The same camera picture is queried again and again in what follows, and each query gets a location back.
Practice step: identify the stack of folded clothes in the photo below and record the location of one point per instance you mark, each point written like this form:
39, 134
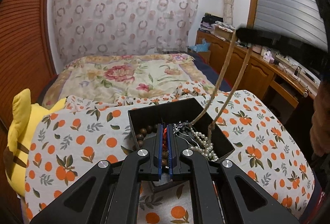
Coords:
208, 21

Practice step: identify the brown louvered wardrobe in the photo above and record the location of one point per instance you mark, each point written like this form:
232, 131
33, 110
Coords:
26, 60

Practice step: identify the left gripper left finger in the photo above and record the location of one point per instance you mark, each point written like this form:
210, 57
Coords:
107, 193

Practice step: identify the pink tissue box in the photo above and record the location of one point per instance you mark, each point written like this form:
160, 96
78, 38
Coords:
268, 58

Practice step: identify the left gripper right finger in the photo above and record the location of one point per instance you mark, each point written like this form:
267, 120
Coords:
220, 191

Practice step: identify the black jewelry box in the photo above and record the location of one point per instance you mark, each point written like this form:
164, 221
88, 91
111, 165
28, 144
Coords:
171, 122

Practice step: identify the yellow plush toy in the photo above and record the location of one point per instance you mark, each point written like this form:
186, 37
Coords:
26, 117

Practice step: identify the circle pattern sheer curtain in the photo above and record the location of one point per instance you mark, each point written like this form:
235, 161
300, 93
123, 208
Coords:
121, 27

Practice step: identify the grey window blind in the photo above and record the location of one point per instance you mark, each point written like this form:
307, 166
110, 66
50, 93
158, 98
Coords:
299, 19

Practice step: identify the person's right hand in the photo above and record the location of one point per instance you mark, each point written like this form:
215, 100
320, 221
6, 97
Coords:
319, 133

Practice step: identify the wooden sideboard cabinet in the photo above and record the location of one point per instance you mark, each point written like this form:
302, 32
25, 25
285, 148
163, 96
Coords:
283, 95

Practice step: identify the floral bed quilt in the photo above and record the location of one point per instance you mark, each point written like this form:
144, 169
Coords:
127, 79

